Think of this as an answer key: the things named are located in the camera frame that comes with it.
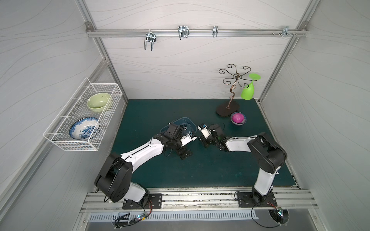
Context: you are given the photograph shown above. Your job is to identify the aluminium top rail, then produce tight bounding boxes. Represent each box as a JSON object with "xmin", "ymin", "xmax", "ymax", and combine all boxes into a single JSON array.
[{"xmin": 86, "ymin": 28, "xmax": 308, "ymax": 38}]

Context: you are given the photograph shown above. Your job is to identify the small metal hook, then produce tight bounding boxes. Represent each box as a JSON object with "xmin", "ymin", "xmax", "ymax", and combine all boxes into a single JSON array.
[{"xmin": 213, "ymin": 26, "xmax": 218, "ymax": 38}]

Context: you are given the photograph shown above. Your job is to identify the blue white patterned bowl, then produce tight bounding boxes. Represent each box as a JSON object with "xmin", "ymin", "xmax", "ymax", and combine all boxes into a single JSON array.
[{"xmin": 69, "ymin": 117, "xmax": 100, "ymax": 140}]

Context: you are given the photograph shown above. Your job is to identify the aluminium front rail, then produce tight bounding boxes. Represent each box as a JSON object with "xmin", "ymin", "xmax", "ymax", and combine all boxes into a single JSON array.
[{"xmin": 81, "ymin": 186, "xmax": 319, "ymax": 212}]

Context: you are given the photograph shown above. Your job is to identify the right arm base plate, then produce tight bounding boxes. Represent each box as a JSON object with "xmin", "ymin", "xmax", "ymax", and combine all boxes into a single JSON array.
[{"xmin": 234, "ymin": 191, "xmax": 278, "ymax": 208}]

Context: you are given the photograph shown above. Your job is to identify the metal hook right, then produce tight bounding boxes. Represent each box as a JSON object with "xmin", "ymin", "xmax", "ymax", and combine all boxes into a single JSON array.
[{"xmin": 272, "ymin": 26, "xmax": 298, "ymax": 38}]

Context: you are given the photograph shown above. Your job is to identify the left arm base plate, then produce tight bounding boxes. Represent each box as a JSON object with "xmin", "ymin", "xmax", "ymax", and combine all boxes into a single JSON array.
[{"xmin": 122, "ymin": 193, "xmax": 163, "ymax": 210}]

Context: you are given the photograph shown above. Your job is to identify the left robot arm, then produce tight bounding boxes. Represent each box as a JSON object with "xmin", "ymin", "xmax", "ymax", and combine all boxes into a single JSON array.
[{"xmin": 94, "ymin": 123, "xmax": 197, "ymax": 207}]

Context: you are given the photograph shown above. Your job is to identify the dark metal jewelry stand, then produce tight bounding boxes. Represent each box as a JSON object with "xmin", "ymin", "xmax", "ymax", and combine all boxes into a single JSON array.
[{"xmin": 216, "ymin": 64, "xmax": 253, "ymax": 117}]

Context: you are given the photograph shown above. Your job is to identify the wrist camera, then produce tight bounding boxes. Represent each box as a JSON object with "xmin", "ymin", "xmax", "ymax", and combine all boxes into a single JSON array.
[
  {"xmin": 180, "ymin": 134, "xmax": 197, "ymax": 146},
  {"xmin": 198, "ymin": 124, "xmax": 212, "ymax": 139}
]

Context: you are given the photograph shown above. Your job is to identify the blue plastic storage box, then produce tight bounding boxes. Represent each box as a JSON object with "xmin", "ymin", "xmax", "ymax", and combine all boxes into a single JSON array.
[{"xmin": 171, "ymin": 117, "xmax": 197, "ymax": 136}]

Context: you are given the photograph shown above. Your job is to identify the metal double hook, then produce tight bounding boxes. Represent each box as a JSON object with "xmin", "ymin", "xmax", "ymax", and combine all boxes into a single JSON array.
[{"xmin": 144, "ymin": 32, "xmax": 157, "ymax": 51}]

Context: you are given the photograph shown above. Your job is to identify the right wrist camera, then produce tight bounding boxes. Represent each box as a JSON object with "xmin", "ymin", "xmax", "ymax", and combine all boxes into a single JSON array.
[{"xmin": 198, "ymin": 124, "xmax": 212, "ymax": 139}]

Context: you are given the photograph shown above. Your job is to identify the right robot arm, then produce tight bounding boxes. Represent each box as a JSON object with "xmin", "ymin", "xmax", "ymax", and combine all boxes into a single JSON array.
[{"xmin": 198, "ymin": 124, "xmax": 287, "ymax": 204}]

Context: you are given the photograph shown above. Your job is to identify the green plastic goblet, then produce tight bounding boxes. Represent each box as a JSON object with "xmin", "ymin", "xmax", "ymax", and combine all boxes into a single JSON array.
[{"xmin": 241, "ymin": 73, "xmax": 261, "ymax": 100}]

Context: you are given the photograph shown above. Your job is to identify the purple ball in bowl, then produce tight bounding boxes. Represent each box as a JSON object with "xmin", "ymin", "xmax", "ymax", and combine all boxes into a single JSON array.
[{"xmin": 230, "ymin": 112, "xmax": 247, "ymax": 126}]

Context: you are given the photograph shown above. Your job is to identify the white wire basket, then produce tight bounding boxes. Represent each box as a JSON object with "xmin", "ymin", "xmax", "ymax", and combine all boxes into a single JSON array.
[{"xmin": 43, "ymin": 78, "xmax": 122, "ymax": 152}]

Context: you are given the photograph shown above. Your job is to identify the aluminium rail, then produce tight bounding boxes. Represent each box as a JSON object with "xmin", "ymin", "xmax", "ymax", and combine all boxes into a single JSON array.
[
  {"xmin": 81, "ymin": 186, "xmax": 319, "ymax": 212},
  {"xmin": 86, "ymin": 28, "xmax": 308, "ymax": 38}
]

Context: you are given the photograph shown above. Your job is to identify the metal hook centre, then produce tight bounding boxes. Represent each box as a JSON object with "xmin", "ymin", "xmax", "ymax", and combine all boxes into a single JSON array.
[{"xmin": 178, "ymin": 26, "xmax": 190, "ymax": 40}]

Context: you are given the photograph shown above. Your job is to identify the green ceramic bowl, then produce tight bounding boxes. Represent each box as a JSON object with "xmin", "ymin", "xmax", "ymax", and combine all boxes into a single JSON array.
[{"xmin": 86, "ymin": 92, "xmax": 113, "ymax": 113}]

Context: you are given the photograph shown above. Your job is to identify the green table mat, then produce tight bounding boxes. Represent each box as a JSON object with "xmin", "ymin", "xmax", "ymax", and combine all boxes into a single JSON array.
[{"xmin": 99, "ymin": 99, "xmax": 295, "ymax": 189}]

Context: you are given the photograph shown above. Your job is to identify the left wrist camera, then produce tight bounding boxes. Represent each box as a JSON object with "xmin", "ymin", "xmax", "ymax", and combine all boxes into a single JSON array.
[{"xmin": 180, "ymin": 134, "xmax": 197, "ymax": 146}]

